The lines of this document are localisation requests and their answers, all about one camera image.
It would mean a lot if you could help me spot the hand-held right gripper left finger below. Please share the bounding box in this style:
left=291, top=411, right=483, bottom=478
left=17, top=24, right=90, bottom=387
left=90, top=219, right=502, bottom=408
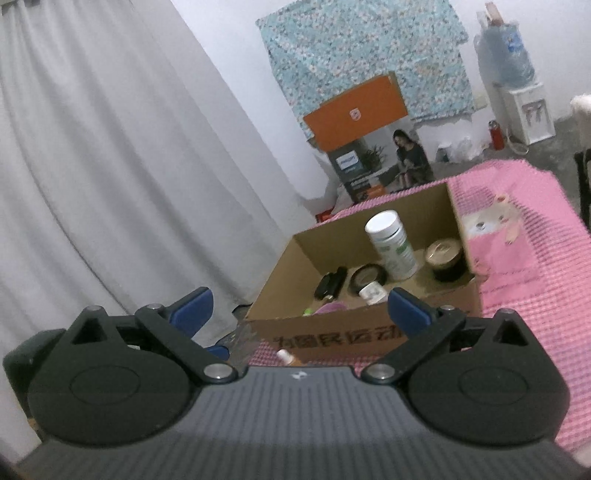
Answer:
left=58, top=287, right=236, bottom=386

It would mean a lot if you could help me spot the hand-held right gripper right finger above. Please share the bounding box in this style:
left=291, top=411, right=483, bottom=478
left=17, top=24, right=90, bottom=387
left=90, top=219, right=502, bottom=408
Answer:
left=360, top=287, right=543, bottom=385

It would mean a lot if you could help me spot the small white box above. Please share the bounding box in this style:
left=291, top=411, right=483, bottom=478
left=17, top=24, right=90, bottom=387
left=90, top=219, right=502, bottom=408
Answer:
left=359, top=282, right=389, bottom=304

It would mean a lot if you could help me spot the black tape roll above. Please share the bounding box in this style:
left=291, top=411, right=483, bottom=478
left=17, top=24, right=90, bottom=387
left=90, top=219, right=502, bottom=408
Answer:
left=349, top=264, right=387, bottom=297

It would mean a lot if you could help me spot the white bottle with green label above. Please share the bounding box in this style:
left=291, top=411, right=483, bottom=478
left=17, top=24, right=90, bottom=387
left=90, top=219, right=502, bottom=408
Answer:
left=365, top=210, right=419, bottom=280

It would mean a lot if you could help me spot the black rectangular device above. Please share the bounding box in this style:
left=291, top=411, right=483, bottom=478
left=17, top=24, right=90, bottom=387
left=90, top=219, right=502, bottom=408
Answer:
left=315, top=267, right=348, bottom=300

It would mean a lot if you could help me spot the brown cardboard box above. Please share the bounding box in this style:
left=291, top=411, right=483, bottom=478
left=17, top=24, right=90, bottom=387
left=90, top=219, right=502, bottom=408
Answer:
left=244, top=181, right=483, bottom=365

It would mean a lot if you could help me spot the pink checked blanket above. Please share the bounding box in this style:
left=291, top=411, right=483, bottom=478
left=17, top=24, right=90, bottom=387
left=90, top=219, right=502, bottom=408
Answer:
left=252, top=159, right=591, bottom=467

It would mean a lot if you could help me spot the printed product carton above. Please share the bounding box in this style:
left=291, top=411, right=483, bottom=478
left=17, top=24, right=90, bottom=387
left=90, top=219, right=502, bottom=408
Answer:
left=328, top=129, right=435, bottom=204

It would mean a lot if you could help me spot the grey curtain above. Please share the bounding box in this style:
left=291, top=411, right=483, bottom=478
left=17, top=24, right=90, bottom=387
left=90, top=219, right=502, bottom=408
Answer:
left=0, top=0, right=319, bottom=411

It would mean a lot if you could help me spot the white plastic bag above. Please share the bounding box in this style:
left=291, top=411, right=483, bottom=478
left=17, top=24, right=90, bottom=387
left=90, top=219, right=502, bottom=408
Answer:
left=436, top=136, right=485, bottom=163

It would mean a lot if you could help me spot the orange box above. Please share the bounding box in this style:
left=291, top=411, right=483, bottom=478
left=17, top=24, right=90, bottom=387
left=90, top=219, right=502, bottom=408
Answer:
left=303, top=74, right=409, bottom=152

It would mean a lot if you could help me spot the white water dispenser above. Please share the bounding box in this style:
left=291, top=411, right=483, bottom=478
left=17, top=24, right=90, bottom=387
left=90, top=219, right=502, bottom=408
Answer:
left=489, top=83, right=556, bottom=145

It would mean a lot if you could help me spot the large blue water bottle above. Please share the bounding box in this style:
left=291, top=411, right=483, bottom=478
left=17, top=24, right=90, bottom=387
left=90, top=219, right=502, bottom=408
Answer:
left=475, top=21, right=536, bottom=88

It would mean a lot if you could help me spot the white cable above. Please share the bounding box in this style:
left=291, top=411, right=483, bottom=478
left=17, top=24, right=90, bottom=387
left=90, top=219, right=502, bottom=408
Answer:
left=505, top=129, right=530, bottom=156

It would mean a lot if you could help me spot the black metal frame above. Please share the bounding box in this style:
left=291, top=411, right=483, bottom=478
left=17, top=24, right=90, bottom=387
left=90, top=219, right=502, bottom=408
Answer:
left=574, top=150, right=591, bottom=227

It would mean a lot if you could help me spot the floral wall cloth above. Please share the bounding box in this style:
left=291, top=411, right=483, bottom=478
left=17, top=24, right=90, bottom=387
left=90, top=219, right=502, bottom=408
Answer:
left=256, top=0, right=476, bottom=123

